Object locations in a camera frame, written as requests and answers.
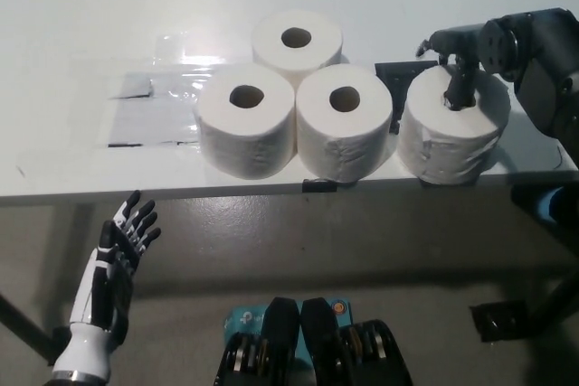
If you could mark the teal tp-link box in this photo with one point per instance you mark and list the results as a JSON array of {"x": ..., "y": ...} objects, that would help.
[{"x": 244, "y": 320}]

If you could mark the white toilet paper roll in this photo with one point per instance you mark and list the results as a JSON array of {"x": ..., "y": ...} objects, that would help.
[
  {"x": 244, "y": 142},
  {"x": 339, "y": 142},
  {"x": 271, "y": 47},
  {"x": 448, "y": 146}
]

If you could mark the black table foot bracket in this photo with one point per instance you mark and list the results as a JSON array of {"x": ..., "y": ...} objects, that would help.
[{"x": 493, "y": 320}]

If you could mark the black tape square patch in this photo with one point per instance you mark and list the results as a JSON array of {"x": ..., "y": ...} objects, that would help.
[{"x": 393, "y": 83}]

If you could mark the grey tape patch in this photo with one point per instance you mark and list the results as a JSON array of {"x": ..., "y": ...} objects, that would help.
[{"x": 135, "y": 119}]

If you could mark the dark grey robot right hand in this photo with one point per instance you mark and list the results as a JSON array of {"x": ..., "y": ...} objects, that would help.
[{"x": 493, "y": 49}]

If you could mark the black table leg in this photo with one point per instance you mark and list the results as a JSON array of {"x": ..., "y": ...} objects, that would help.
[
  {"x": 556, "y": 300},
  {"x": 22, "y": 320}
]

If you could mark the black white robot left hand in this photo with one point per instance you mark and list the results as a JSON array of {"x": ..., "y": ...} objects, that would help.
[{"x": 104, "y": 286}]

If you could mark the clear plastic tape sheet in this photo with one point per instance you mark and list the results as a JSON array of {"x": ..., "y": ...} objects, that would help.
[{"x": 181, "y": 60}]

